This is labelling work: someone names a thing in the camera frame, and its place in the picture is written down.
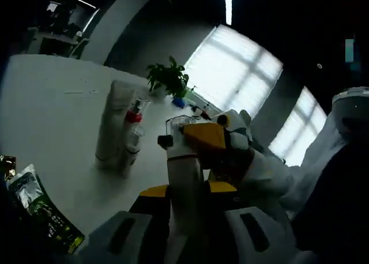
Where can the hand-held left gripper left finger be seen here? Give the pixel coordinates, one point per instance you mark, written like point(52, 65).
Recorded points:
point(150, 232)

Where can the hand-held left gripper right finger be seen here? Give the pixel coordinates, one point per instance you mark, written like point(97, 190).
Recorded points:
point(219, 232)

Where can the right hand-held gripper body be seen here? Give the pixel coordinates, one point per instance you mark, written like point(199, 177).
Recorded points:
point(237, 131)

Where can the red collar skincare pump bottle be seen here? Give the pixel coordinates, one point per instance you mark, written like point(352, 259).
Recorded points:
point(134, 118)

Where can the small clear cap skincare bottle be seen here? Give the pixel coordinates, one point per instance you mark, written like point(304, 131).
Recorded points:
point(184, 189)

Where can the green silver skincare sachet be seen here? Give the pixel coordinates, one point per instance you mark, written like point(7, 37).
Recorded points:
point(43, 206)

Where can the gold skincare sachet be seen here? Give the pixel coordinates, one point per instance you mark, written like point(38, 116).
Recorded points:
point(8, 167)

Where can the person's right hand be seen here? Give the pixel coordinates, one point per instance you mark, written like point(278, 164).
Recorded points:
point(227, 166)

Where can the small red item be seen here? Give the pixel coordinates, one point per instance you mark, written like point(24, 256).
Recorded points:
point(203, 113)

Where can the blue packet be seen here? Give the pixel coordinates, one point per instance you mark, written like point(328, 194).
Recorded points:
point(178, 102)

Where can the bright window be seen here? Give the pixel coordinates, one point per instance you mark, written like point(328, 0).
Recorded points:
point(302, 122)
point(230, 68)

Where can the potted green plant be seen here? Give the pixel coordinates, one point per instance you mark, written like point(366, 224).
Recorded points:
point(167, 76)

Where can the white chest device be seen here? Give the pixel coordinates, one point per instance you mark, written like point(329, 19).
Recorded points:
point(351, 102)

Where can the white office chair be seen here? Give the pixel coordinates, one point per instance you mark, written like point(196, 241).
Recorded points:
point(80, 48)

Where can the straight ceiling light strip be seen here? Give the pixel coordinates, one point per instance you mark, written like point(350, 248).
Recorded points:
point(228, 4)

